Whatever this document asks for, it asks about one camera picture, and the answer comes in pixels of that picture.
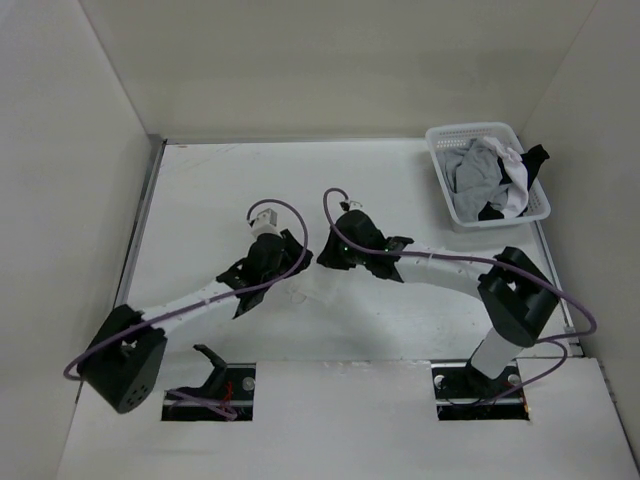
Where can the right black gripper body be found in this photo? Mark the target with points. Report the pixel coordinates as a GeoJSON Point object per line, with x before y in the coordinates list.
{"type": "Point", "coordinates": [343, 256]}

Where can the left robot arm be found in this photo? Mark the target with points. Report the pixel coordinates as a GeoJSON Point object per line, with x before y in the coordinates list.
{"type": "Point", "coordinates": [123, 361]}

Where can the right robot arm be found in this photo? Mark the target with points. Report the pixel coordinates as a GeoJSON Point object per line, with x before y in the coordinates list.
{"type": "Point", "coordinates": [517, 307]}

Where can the grey tank top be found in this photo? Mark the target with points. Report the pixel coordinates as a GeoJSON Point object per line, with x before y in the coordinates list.
{"type": "Point", "coordinates": [473, 176]}

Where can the black tank top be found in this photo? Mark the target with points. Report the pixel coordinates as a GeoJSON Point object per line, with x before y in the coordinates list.
{"type": "Point", "coordinates": [532, 160]}

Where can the white plastic basket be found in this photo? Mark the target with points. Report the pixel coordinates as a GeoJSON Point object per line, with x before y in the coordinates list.
{"type": "Point", "coordinates": [457, 135]}

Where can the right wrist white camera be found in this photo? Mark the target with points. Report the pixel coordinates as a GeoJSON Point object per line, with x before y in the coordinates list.
{"type": "Point", "coordinates": [349, 205]}

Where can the wrist white camera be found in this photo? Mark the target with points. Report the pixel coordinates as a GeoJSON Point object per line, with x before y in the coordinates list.
{"type": "Point", "coordinates": [349, 205]}
{"type": "Point", "coordinates": [265, 222]}

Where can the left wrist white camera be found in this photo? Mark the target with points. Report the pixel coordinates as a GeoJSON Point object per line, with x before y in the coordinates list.
{"type": "Point", "coordinates": [265, 222]}

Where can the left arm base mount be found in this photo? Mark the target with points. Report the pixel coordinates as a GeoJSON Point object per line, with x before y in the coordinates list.
{"type": "Point", "coordinates": [226, 395]}

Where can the metal table edge rail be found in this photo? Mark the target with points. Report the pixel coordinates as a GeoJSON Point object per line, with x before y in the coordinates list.
{"type": "Point", "coordinates": [158, 145]}

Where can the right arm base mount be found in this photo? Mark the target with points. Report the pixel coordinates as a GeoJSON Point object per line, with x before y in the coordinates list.
{"type": "Point", "coordinates": [462, 394]}

